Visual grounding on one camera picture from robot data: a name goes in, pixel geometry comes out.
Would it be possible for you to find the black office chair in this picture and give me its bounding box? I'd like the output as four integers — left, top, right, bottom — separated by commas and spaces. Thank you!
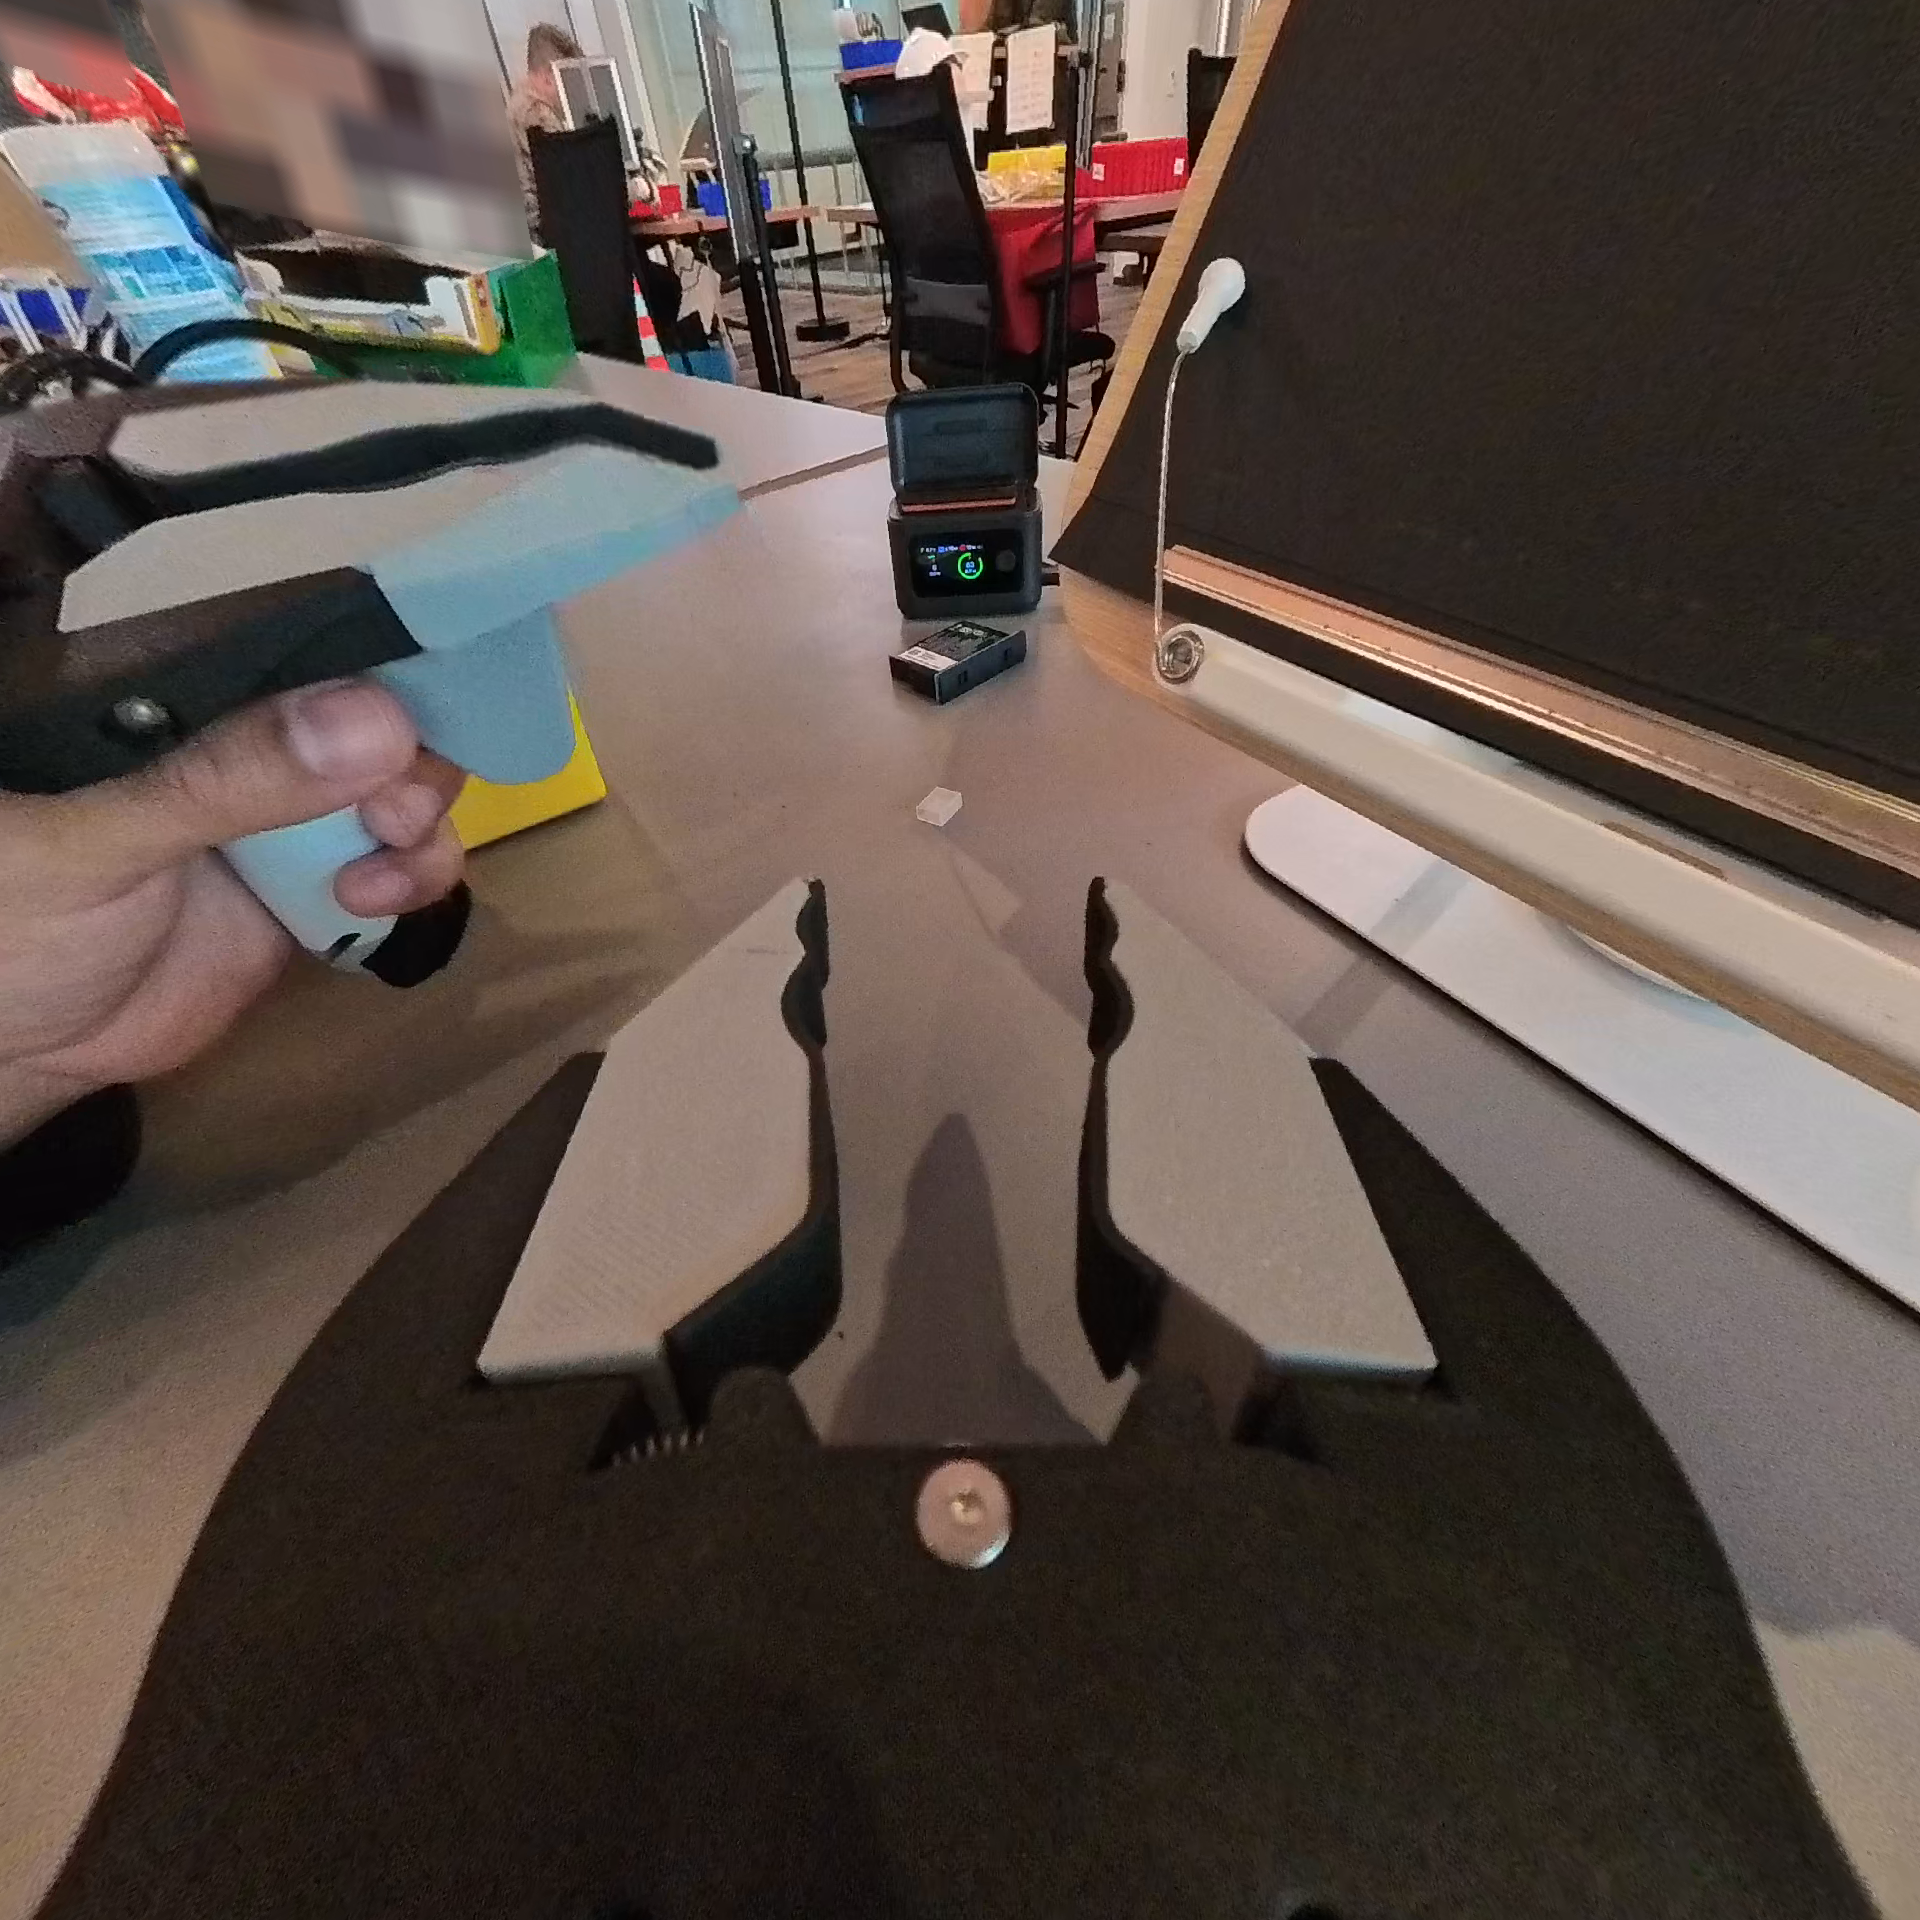
838, 59, 1121, 452
527, 121, 645, 364

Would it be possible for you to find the green cardboard box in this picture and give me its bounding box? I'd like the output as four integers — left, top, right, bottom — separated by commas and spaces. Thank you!
245, 245, 581, 392

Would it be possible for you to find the dark green battery charger case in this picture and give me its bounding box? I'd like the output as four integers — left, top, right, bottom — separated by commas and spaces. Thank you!
882, 382, 1045, 619

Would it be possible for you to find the person's left hand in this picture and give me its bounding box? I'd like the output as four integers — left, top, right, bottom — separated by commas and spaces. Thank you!
0, 682, 471, 1148

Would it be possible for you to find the black camera battery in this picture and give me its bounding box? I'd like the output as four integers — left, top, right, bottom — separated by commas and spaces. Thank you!
888, 624, 1031, 707

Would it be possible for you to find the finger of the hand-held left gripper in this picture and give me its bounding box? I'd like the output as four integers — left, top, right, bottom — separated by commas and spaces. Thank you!
108, 382, 722, 498
55, 458, 745, 788

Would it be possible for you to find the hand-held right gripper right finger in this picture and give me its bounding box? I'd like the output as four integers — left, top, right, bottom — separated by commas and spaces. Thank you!
1074, 878, 1442, 1389

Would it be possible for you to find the white wipes canister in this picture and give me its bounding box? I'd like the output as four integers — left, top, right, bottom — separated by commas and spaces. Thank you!
0, 121, 279, 382

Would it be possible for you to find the yellow plastic bin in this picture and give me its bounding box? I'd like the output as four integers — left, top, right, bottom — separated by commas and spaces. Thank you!
444, 682, 609, 852

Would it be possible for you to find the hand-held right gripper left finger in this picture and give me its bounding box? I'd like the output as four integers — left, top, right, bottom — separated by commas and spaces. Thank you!
478, 874, 847, 1385

